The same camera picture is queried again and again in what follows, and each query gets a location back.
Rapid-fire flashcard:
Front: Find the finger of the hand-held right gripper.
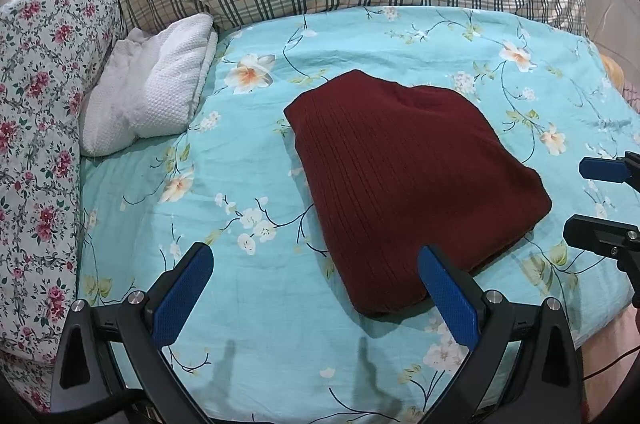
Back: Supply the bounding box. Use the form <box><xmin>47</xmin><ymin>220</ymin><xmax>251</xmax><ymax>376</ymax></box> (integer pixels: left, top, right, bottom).
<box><xmin>562</xmin><ymin>214</ymin><xmax>640</xmax><ymax>309</ymax></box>
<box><xmin>579</xmin><ymin>150</ymin><xmax>640</xmax><ymax>192</ymax></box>

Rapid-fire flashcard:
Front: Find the white red floral quilt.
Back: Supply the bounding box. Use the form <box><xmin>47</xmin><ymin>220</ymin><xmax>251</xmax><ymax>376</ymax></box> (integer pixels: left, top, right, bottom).
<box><xmin>0</xmin><ymin>0</ymin><xmax>126</xmax><ymax>410</ymax></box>

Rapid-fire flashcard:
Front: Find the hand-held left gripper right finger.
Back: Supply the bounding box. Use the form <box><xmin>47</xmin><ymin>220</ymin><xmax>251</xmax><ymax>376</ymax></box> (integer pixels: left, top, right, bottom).
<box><xmin>419</xmin><ymin>245</ymin><xmax>583</xmax><ymax>424</ymax></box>

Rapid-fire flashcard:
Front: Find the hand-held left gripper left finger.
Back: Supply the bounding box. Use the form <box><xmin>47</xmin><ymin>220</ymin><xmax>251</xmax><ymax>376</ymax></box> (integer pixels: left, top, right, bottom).
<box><xmin>50</xmin><ymin>242</ymin><xmax>215</xmax><ymax>424</ymax></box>

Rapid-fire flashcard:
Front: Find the light blue floral bed sheet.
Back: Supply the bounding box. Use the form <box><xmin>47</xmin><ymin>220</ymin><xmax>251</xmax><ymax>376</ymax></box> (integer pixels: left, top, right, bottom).
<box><xmin>75</xmin><ymin>4</ymin><xmax>640</xmax><ymax>424</ymax></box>

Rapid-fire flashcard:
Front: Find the white textured towel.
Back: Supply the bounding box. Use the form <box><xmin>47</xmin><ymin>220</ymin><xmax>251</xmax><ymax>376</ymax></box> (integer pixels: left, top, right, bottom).
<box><xmin>80</xmin><ymin>13</ymin><xmax>219</xmax><ymax>157</ymax></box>

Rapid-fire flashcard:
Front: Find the orange patterned cloth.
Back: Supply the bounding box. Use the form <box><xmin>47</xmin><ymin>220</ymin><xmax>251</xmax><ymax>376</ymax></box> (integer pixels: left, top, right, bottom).
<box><xmin>600</xmin><ymin>53</ymin><xmax>640</xmax><ymax>115</ymax></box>

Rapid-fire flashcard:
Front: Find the dark red knit sweater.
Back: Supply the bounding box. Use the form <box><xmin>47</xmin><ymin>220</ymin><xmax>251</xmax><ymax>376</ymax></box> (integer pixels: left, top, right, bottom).
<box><xmin>283</xmin><ymin>69</ymin><xmax>553</xmax><ymax>319</ymax></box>

